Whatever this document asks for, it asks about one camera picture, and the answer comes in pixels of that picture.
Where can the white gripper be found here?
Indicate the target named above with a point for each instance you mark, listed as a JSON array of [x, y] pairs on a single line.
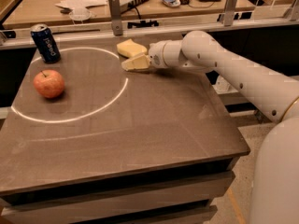
[[156, 57]]

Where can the yellow sponge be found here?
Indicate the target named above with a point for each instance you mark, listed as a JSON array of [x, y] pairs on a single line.
[[129, 48]]

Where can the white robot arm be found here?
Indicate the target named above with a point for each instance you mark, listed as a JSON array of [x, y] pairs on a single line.
[[275, 192]]

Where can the red apple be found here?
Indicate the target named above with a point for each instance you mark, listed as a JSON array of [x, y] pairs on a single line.
[[49, 83]]

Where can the grey power strip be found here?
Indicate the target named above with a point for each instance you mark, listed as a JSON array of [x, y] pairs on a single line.
[[126, 5]]

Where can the blue white packet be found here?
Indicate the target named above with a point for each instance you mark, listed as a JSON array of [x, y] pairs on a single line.
[[171, 3]]

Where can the clear plastic lid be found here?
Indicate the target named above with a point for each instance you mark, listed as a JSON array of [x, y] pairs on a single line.
[[80, 14]]

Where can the left clear sanitizer bottle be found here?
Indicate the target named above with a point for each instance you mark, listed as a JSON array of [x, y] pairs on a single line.
[[222, 85]]

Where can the white papers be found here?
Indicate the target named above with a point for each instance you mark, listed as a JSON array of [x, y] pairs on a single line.
[[81, 3]]

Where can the blue pepsi can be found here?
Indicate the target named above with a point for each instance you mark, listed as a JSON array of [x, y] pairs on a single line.
[[45, 43]]

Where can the wooden back desk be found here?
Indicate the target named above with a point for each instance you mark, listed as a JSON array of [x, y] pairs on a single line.
[[30, 12]]

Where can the lower cabinet drawer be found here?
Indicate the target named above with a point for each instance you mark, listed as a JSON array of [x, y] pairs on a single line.
[[188, 215]]

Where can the cabinet drawer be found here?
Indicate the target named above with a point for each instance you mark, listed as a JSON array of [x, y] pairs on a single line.
[[94, 208], [188, 215]]

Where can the upper cabinet drawer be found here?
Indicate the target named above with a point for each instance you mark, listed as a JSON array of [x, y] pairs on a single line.
[[94, 208]]

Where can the black bracket on rail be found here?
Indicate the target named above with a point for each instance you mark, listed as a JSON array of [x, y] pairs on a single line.
[[142, 24]]

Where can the left metal post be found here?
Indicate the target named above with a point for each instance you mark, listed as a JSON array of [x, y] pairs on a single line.
[[115, 14]]

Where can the metal post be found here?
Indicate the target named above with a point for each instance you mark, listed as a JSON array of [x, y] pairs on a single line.
[[115, 14], [229, 12]]

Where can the right metal post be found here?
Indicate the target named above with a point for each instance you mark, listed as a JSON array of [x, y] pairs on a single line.
[[229, 12]]

